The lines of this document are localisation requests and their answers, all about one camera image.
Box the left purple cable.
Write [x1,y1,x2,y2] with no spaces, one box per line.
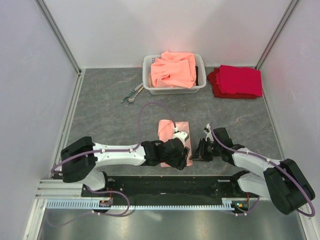
[44,101,181,227]

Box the white slotted cable duct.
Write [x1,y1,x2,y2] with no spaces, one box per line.
[46,199,236,211]

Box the purple cable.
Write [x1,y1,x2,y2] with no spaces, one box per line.
[44,101,181,227]
[208,122,316,217]

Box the left aluminium frame post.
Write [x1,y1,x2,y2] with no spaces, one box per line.
[34,0,82,75]

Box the green handled knife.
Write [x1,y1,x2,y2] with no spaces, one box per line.
[120,83,143,104]

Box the aluminium frame post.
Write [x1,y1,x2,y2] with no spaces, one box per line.
[254,0,301,70]
[34,0,82,75]

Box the white plastic basket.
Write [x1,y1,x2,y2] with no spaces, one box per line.
[142,53,207,95]

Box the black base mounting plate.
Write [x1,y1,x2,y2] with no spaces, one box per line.
[81,174,261,202]

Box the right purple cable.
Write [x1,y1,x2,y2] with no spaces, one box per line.
[208,122,316,217]

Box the wooden utensil in basket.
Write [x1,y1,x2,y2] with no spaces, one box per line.
[148,73,153,88]

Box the salmon pink cloth pile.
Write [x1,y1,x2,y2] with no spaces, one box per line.
[150,51,197,89]

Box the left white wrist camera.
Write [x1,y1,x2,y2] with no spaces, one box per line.
[172,126,189,145]

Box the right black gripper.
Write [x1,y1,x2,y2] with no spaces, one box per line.
[189,138,222,162]

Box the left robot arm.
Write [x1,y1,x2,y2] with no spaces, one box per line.
[60,131,190,197]

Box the red folded cloth stack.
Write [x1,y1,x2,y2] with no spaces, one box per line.
[207,65,263,99]

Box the light pink satin napkin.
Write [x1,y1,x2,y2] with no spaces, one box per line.
[158,119,193,167]

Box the dark item in basket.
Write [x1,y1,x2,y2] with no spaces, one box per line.
[195,66,199,86]

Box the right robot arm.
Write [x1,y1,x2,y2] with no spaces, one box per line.
[191,127,316,217]

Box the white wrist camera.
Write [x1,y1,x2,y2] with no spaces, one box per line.
[172,126,189,145]
[204,123,214,142]

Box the right aluminium frame post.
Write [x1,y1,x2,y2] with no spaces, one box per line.
[254,0,301,70]

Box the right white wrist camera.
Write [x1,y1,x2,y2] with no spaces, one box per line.
[204,123,214,142]

